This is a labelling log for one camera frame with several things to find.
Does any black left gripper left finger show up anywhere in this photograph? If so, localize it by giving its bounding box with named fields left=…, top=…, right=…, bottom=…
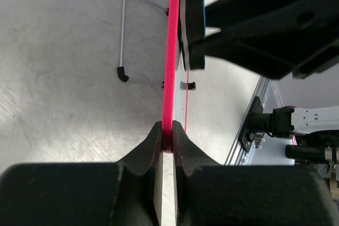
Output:
left=1, top=122, right=162, bottom=225

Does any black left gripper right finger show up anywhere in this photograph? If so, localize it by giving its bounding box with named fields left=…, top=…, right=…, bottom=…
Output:
left=172, top=121, right=334, bottom=225

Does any blue whiteboard eraser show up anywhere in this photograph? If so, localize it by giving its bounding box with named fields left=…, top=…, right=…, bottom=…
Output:
left=178, top=0, right=206, bottom=71

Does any pink framed whiteboard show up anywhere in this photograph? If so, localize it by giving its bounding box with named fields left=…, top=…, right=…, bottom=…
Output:
left=160, top=0, right=189, bottom=225

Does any black whiteboard clip lower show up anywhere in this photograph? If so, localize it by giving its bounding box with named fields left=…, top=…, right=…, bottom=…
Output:
left=180, top=82, right=197, bottom=91

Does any metal whiteboard stand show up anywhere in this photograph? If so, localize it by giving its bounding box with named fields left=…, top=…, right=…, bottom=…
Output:
left=117, top=0, right=170, bottom=89

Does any aluminium mounting rail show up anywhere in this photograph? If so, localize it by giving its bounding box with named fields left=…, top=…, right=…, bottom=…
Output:
left=224, top=77, right=281, bottom=166

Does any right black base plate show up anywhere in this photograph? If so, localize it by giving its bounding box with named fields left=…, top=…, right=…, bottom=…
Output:
left=238, top=96, right=263, bottom=152

